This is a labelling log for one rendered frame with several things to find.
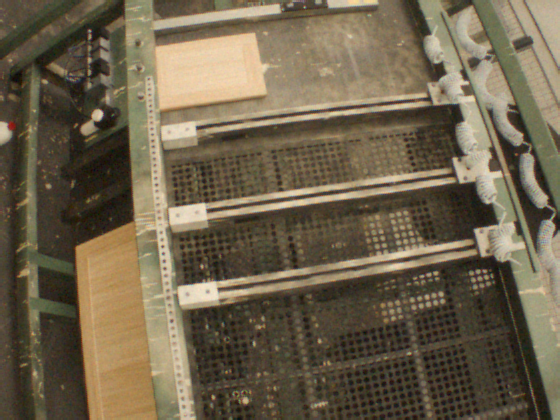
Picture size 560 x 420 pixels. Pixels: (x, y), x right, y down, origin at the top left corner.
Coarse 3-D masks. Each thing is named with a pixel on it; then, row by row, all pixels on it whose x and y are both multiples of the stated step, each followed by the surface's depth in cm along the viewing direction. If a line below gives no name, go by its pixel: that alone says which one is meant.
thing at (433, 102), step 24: (456, 72) 208; (408, 96) 222; (432, 96) 219; (216, 120) 216; (240, 120) 217; (264, 120) 218; (288, 120) 217; (312, 120) 218; (336, 120) 221; (360, 120) 223; (168, 144) 215; (192, 144) 218
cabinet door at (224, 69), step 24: (168, 48) 236; (192, 48) 236; (216, 48) 236; (240, 48) 237; (168, 72) 231; (192, 72) 231; (216, 72) 231; (240, 72) 232; (168, 96) 226; (192, 96) 226; (216, 96) 227; (240, 96) 227
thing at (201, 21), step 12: (336, 0) 246; (360, 0) 246; (216, 12) 241; (228, 12) 241; (240, 12) 241; (252, 12) 242; (264, 12) 242; (276, 12) 242; (288, 12) 242; (300, 12) 244; (312, 12) 245; (324, 12) 246; (336, 12) 247; (156, 24) 238; (168, 24) 238; (180, 24) 238; (192, 24) 239; (204, 24) 240; (216, 24) 242; (228, 24) 243
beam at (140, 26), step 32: (128, 0) 243; (128, 32) 235; (128, 64) 229; (128, 128) 217; (160, 128) 217; (160, 160) 212; (160, 288) 193; (160, 320) 189; (160, 352) 184; (160, 384) 180; (160, 416) 176; (192, 416) 177
